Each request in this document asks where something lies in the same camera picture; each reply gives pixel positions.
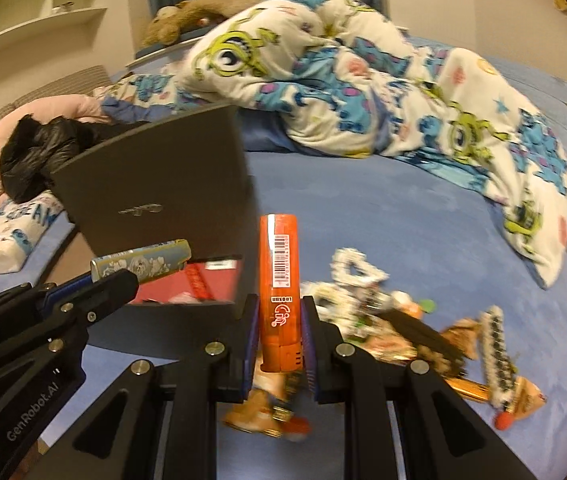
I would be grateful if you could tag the brown fuzzy bear hairband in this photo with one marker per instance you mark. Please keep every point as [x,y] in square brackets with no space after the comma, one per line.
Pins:
[422,335]

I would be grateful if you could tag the blue cartoon printed tube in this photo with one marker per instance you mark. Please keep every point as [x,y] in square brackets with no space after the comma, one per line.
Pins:
[148,263]

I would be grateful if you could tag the black puffer jacket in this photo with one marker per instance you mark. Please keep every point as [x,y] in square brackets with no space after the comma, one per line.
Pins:
[35,151]

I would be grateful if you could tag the red long lighter box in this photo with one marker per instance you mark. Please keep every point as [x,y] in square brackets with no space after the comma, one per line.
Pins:
[200,289]

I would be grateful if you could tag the gold rectangular lighter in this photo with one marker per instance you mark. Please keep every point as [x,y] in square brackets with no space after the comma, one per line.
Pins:
[469,390]

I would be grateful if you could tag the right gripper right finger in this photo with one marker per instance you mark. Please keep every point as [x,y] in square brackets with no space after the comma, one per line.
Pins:
[400,421]

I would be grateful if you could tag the white printed pillow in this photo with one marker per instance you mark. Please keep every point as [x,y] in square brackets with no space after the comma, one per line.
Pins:
[22,226]

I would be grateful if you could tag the dark open storage box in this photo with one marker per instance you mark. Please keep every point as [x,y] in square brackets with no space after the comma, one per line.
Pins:
[184,177]

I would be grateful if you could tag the black white hair clip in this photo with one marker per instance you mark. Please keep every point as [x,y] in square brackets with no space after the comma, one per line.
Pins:
[496,362]

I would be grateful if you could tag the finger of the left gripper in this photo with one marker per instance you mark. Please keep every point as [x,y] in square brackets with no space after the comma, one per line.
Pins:
[43,297]
[90,304]

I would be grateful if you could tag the red spiky ball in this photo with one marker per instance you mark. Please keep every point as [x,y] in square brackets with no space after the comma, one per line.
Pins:
[503,420]

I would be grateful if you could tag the monster print white duvet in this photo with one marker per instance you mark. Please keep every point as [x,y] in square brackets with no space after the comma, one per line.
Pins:
[344,81]

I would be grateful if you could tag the brown plush teddy bear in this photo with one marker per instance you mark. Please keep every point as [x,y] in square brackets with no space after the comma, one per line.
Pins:
[170,22]

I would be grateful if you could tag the blue bed sheet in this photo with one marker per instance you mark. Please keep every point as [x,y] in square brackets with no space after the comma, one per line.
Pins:
[433,238]

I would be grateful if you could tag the orange lighter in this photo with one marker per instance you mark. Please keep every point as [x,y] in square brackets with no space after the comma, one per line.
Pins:
[279,287]

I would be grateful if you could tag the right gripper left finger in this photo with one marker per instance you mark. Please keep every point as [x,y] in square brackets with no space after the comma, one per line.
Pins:
[159,422]

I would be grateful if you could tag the cream lace scrunchie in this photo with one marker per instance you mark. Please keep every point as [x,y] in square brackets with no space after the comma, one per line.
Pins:
[350,268]

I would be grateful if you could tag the brown triangular snack packet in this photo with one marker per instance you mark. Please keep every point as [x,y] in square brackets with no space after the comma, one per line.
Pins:
[527,400]

